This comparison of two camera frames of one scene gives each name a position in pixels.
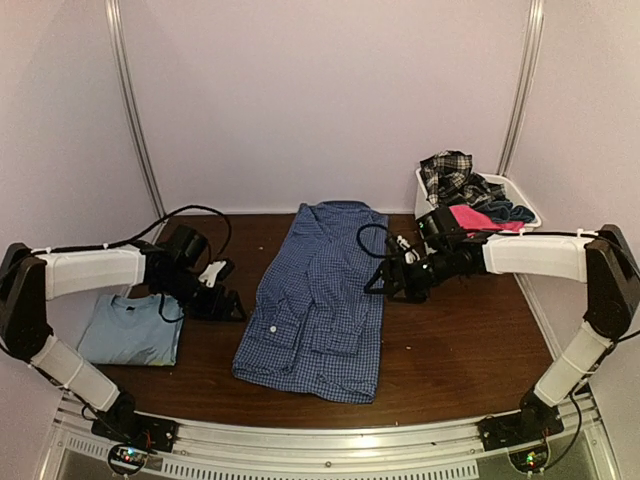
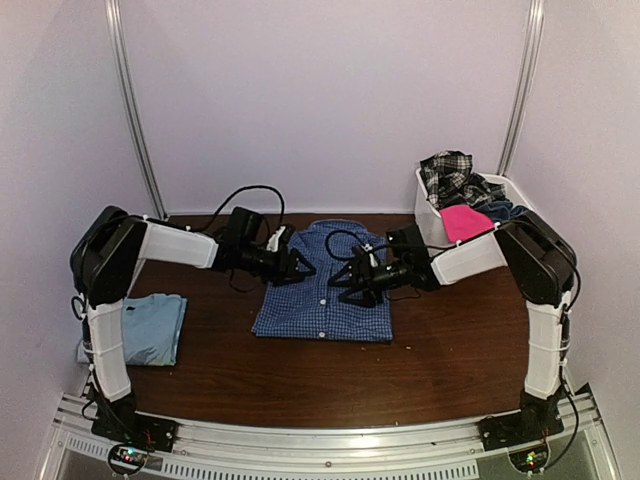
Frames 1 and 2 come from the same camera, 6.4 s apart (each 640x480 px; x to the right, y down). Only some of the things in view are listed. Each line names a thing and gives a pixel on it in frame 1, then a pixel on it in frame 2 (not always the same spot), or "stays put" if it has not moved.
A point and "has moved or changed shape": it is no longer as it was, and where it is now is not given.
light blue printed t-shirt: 142,329 stays put
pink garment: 467,218 stays put
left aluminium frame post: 114,19 stays put
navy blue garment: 504,211 stays put
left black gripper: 212,312 → 287,270
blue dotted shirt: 314,326 has moved or changed shape
